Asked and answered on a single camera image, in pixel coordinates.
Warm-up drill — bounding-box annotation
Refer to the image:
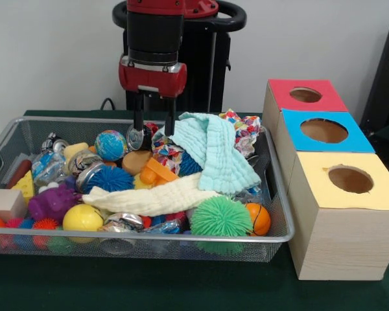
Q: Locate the black cable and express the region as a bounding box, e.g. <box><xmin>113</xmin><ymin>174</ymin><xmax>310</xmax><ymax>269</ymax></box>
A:
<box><xmin>100</xmin><ymin>97</ymin><xmax>117</xmax><ymax>112</ymax></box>

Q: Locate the blue globe ball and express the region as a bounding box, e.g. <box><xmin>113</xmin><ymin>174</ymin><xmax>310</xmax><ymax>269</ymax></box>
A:
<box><xmin>95</xmin><ymin>130</ymin><xmax>129</xmax><ymax>161</ymax></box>

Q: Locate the green spiky ball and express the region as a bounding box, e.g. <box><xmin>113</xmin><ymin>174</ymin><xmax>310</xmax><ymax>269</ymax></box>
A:
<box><xmin>189</xmin><ymin>195</ymin><xmax>253</xmax><ymax>254</ymax></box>

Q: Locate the dark green table cloth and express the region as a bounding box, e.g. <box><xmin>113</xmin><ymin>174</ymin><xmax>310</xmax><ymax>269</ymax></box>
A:
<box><xmin>0</xmin><ymin>109</ymin><xmax>389</xmax><ymax>311</ymax></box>

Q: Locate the mint green waffle cloth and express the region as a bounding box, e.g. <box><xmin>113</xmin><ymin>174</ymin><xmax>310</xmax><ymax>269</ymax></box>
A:
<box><xmin>161</xmin><ymin>112</ymin><xmax>262</xmax><ymax>195</ymax></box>

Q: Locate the orange plastic toy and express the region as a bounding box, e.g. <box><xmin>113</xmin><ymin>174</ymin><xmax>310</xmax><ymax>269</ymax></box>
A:
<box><xmin>139</xmin><ymin>157</ymin><xmax>180</xmax><ymax>189</ymax></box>

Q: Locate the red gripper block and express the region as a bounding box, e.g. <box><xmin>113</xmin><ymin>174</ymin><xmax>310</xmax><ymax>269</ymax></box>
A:
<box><xmin>119</xmin><ymin>56</ymin><xmax>188</xmax><ymax>137</ymax></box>

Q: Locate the yellow triangular block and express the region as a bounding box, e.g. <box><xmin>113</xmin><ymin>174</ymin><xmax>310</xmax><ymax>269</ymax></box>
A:
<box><xmin>12</xmin><ymin>170</ymin><xmax>36</xmax><ymax>205</ymax></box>

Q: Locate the blue spiky ball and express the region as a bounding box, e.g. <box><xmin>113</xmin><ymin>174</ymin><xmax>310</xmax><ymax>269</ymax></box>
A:
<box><xmin>178</xmin><ymin>152</ymin><xmax>203</xmax><ymax>177</ymax></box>
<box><xmin>84</xmin><ymin>167</ymin><xmax>136</xmax><ymax>195</ymax></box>

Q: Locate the purple plush toy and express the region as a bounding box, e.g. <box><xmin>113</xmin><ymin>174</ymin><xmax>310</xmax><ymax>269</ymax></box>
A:
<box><xmin>27</xmin><ymin>183</ymin><xmax>77</xmax><ymax>222</ymax></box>

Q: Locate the orange basketball toy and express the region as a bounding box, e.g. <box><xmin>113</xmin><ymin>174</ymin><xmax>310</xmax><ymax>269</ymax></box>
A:
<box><xmin>245</xmin><ymin>202</ymin><xmax>272</xmax><ymax>237</ymax></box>

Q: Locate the wooden box with three holes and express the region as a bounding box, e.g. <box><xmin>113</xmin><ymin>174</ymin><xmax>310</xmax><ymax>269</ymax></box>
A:
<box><xmin>262</xmin><ymin>79</ymin><xmax>389</xmax><ymax>281</ymax></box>

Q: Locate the black upright panel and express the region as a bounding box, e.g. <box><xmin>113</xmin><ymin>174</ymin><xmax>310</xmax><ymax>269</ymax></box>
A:
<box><xmin>360</xmin><ymin>21</ymin><xmax>389</xmax><ymax>153</ymax></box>

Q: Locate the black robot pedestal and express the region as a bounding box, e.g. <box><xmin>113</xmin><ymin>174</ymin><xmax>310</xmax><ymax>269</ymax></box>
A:
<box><xmin>112</xmin><ymin>0</ymin><xmax>247</xmax><ymax>112</ymax></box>

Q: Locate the plain wooden block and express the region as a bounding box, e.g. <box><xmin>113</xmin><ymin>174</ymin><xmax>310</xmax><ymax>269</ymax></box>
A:
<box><xmin>0</xmin><ymin>188</ymin><xmax>28</xmax><ymax>222</ymax></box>

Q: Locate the yellow ball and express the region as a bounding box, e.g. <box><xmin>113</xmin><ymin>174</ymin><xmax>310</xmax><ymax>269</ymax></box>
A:
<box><xmin>62</xmin><ymin>204</ymin><xmax>104</xmax><ymax>244</ymax></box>

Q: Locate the clear mesh bin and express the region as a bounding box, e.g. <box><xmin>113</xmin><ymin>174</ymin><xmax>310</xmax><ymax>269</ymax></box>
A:
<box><xmin>0</xmin><ymin>117</ymin><xmax>296</xmax><ymax>261</ymax></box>

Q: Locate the cream yellow cloth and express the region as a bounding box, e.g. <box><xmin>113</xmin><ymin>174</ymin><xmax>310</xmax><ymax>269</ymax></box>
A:
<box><xmin>82</xmin><ymin>172</ymin><xmax>220</xmax><ymax>218</ymax></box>

